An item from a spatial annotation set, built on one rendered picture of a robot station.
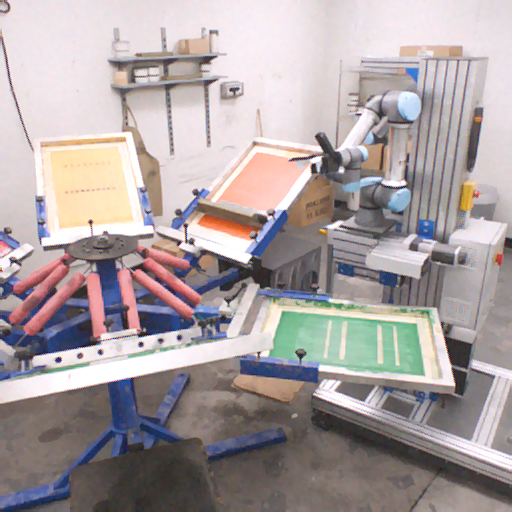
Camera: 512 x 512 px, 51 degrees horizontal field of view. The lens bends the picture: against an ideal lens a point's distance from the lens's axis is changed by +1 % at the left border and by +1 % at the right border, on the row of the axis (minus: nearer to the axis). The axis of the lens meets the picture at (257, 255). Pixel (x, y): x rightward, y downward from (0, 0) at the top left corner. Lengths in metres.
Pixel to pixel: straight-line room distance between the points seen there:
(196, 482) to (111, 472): 0.26
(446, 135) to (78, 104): 2.93
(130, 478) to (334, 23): 5.86
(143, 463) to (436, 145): 1.89
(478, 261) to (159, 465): 1.75
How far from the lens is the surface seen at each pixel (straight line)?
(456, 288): 2.84
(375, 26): 6.54
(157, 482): 1.72
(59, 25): 4.52
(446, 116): 2.68
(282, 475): 3.04
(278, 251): 3.16
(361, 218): 2.70
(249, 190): 3.03
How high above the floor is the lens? 2.17
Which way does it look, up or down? 23 degrees down
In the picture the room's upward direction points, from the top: straight up
